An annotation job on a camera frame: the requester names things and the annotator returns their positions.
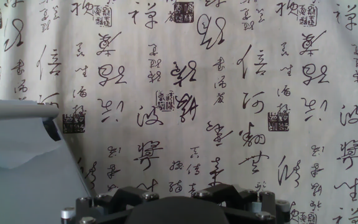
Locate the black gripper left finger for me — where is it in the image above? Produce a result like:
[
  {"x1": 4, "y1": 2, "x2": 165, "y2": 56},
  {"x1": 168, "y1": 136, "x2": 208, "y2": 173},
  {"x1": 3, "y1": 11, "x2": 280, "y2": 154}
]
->
[{"x1": 60, "y1": 185, "x2": 160, "y2": 224}]

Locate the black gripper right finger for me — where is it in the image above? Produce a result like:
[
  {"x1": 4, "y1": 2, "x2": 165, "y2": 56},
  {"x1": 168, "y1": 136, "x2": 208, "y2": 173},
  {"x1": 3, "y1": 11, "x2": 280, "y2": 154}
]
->
[{"x1": 191, "y1": 182, "x2": 291, "y2": 224}]

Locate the beige calligraphy tablecloth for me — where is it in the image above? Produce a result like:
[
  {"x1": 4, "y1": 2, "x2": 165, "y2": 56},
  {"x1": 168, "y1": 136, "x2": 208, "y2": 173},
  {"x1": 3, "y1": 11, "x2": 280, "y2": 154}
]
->
[{"x1": 0, "y1": 0, "x2": 358, "y2": 224}]

